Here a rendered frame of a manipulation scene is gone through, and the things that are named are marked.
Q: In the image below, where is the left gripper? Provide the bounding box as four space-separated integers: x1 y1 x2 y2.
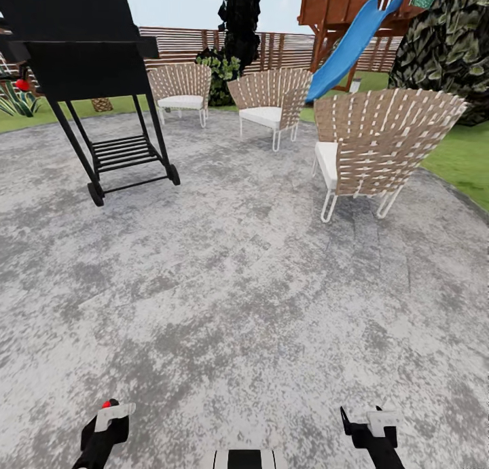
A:
81 417 129 455

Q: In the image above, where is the pesticide atomizer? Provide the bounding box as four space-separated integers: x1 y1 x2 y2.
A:
102 398 120 409

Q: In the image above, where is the robot trunk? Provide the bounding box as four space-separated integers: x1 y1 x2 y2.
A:
200 449 289 469

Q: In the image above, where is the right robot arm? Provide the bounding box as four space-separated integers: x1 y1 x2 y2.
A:
343 409 405 469

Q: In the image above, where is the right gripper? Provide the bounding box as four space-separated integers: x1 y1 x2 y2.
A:
343 413 397 466

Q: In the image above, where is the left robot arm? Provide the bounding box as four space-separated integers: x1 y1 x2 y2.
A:
72 402 137 469

